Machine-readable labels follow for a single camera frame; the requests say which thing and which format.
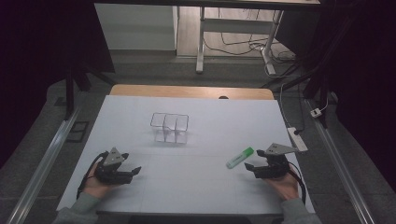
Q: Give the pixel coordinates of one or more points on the aluminium rail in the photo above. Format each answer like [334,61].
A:
[339,168]
[43,165]

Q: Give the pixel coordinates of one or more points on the person's right hand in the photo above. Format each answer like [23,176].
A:
[285,186]

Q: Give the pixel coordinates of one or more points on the white cabinet panel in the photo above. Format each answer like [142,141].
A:
[137,26]

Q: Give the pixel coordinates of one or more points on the clear acrylic compartment organizer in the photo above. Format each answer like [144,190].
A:
[169,129]

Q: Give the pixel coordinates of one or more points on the white table cover sheet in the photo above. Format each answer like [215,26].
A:
[202,180]

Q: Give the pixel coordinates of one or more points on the white power strip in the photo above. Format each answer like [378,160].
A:
[297,140]

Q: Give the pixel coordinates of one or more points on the black metal stand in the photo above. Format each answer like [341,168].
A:
[70,93]
[317,71]

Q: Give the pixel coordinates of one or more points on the small dark knob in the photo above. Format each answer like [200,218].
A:
[223,97]

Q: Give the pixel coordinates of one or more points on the white desk frame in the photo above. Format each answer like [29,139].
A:
[236,25]

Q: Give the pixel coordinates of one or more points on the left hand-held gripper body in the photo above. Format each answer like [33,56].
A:
[109,174]

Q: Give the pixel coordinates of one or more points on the black floor frame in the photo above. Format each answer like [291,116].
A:
[77,131]

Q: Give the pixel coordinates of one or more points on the person's left hand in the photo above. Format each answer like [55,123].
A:
[93,186]

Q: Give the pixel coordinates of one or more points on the green and white highlighter pen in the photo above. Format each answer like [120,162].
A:
[239,158]

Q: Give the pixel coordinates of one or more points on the wooden table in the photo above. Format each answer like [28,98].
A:
[186,91]

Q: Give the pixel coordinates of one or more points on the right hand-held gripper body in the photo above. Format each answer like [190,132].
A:
[274,165]

